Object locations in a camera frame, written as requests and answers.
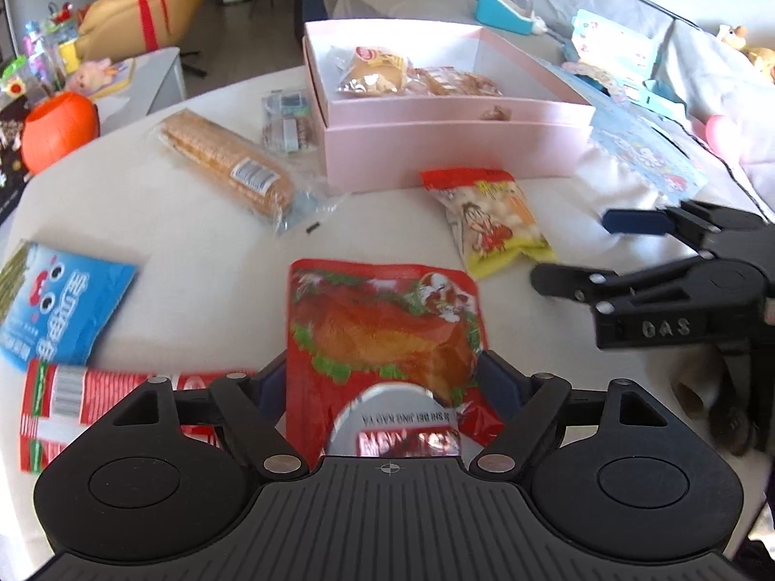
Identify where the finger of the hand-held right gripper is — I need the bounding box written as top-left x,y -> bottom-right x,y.
602,199 -> 764,253
529,256 -> 719,316

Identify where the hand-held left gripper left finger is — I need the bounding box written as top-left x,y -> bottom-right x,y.
78,352 -> 311,479

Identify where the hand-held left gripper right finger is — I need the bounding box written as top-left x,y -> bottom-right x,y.
475,350 -> 664,485

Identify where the red yellow cartoon snack packet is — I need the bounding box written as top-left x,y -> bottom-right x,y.
419,168 -> 557,280

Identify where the red roast duck packet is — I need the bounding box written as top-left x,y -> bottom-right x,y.
286,257 -> 506,458

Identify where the pink gift box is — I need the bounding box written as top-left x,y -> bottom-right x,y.
301,20 -> 597,129

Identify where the red white snack packet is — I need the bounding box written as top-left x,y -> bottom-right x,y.
20,357 -> 261,474

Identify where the blue snack packet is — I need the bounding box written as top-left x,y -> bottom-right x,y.
0,241 -> 139,370

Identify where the clear pastry packet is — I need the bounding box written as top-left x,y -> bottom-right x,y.
405,66 -> 503,99

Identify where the clear long cracker packet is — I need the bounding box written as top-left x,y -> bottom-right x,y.
154,107 -> 349,237

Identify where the small clear snack packet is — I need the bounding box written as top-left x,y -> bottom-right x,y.
260,90 -> 319,155

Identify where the green snack packet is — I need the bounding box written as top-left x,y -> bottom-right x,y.
0,241 -> 31,321

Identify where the clear bread bun packet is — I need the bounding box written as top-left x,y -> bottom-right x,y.
336,45 -> 413,99

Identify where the person's right hand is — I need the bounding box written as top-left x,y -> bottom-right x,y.
674,363 -> 724,420

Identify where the blue cartoon card package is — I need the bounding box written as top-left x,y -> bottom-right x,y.
545,61 -> 709,207

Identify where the pink toy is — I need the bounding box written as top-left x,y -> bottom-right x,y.
705,114 -> 758,164

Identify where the cartoon toy box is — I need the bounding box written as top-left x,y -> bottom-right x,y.
560,9 -> 688,122

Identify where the pink cardboard box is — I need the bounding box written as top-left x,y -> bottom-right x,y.
304,48 -> 593,195

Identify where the tan plush toy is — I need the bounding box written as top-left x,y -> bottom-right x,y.
717,23 -> 775,86

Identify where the blue toy machine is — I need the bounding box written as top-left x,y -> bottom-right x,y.
475,0 -> 549,37

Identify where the white coffee table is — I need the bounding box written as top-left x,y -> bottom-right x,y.
85,45 -> 188,134

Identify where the orange pumpkin bucket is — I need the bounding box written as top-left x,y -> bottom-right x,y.
21,91 -> 101,174

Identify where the yellow book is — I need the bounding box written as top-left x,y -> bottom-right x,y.
85,57 -> 137,101

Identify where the pink plush bunny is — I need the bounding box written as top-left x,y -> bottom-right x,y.
68,57 -> 119,93

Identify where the red ribbon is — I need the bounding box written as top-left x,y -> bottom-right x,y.
124,0 -> 176,52

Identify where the yellow sofa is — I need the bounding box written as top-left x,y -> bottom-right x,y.
76,0 -> 213,58

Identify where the pink blue water bottle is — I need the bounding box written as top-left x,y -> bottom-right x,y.
23,19 -> 52,82

